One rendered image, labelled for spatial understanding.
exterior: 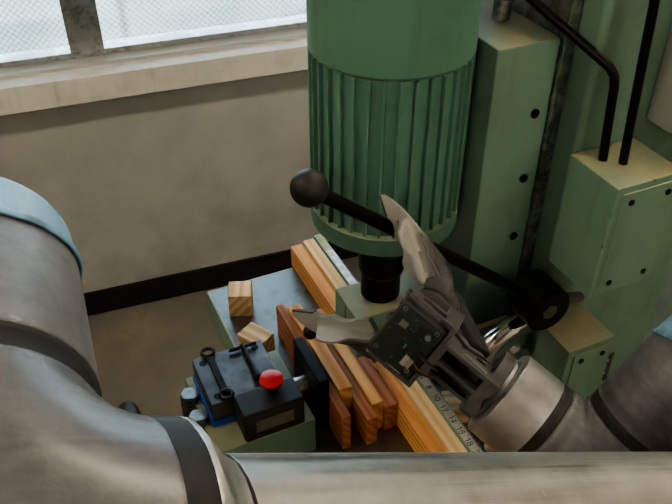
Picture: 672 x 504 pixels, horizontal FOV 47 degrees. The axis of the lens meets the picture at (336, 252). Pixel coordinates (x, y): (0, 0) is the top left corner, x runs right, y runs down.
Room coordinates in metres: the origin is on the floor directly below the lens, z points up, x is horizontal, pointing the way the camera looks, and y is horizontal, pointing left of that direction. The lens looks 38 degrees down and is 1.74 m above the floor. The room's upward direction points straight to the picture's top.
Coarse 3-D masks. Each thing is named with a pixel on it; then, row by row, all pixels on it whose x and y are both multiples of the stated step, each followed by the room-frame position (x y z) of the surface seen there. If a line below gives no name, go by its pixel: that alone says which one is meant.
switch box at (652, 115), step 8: (664, 56) 0.78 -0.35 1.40; (664, 64) 0.78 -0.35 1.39; (664, 72) 0.77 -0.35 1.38; (664, 80) 0.77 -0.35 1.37; (656, 88) 0.78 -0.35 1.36; (664, 88) 0.77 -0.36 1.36; (656, 96) 0.78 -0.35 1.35; (664, 96) 0.77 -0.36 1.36; (656, 104) 0.77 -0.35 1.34; (664, 104) 0.76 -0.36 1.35; (648, 112) 0.78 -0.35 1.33; (656, 112) 0.77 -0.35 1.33; (664, 112) 0.76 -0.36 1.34; (656, 120) 0.77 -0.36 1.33; (664, 120) 0.76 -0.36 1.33; (664, 128) 0.76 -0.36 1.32
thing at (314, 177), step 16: (304, 176) 0.57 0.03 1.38; (320, 176) 0.58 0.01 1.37; (304, 192) 0.56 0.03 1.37; (320, 192) 0.57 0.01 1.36; (336, 208) 0.58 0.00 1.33; (352, 208) 0.59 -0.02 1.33; (368, 224) 0.60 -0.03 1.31; (384, 224) 0.60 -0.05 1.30; (448, 256) 0.64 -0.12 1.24; (480, 272) 0.65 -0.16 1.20; (528, 272) 0.72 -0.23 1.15; (544, 272) 0.72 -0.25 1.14; (512, 288) 0.67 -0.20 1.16; (528, 288) 0.69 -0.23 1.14; (544, 288) 0.69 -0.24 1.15; (560, 288) 0.69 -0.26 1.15; (512, 304) 0.70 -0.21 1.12; (528, 304) 0.68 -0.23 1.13; (544, 304) 0.67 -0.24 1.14; (560, 304) 0.68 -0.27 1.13; (528, 320) 0.67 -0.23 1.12; (544, 320) 0.68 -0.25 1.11
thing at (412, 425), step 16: (304, 256) 1.01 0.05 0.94; (304, 272) 0.99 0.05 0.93; (320, 272) 0.97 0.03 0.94; (320, 288) 0.93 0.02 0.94; (320, 304) 0.93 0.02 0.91; (400, 400) 0.70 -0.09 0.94; (400, 416) 0.68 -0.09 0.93; (416, 416) 0.67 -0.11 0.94; (416, 432) 0.65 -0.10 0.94; (432, 432) 0.65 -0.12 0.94; (416, 448) 0.64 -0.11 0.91; (432, 448) 0.62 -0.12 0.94
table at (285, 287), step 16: (288, 272) 1.02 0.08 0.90; (224, 288) 0.98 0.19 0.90; (256, 288) 0.98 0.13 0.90; (272, 288) 0.98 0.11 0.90; (288, 288) 0.98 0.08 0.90; (304, 288) 0.98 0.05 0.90; (208, 304) 0.97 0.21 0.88; (224, 304) 0.94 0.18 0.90; (256, 304) 0.94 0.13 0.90; (272, 304) 0.94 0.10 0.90; (288, 304) 0.94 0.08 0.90; (304, 304) 0.94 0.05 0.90; (224, 320) 0.90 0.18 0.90; (240, 320) 0.90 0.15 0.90; (256, 320) 0.90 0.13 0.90; (272, 320) 0.90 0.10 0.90; (224, 336) 0.89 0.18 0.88; (288, 368) 0.80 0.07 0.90; (320, 432) 0.68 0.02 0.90; (352, 432) 0.68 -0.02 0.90; (384, 432) 0.68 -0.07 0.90; (400, 432) 0.68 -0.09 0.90; (320, 448) 0.65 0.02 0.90; (336, 448) 0.65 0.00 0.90; (352, 448) 0.65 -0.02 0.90; (368, 448) 0.65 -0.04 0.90; (384, 448) 0.65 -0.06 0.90; (400, 448) 0.65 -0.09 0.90
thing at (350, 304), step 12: (408, 276) 0.81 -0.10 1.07; (348, 288) 0.78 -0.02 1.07; (360, 288) 0.78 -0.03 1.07; (408, 288) 0.78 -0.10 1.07; (420, 288) 0.78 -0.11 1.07; (336, 300) 0.77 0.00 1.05; (348, 300) 0.76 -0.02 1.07; (360, 300) 0.76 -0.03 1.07; (396, 300) 0.76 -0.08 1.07; (336, 312) 0.78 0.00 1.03; (348, 312) 0.74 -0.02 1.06; (360, 312) 0.73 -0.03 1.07; (372, 312) 0.73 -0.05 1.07; (384, 312) 0.73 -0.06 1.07
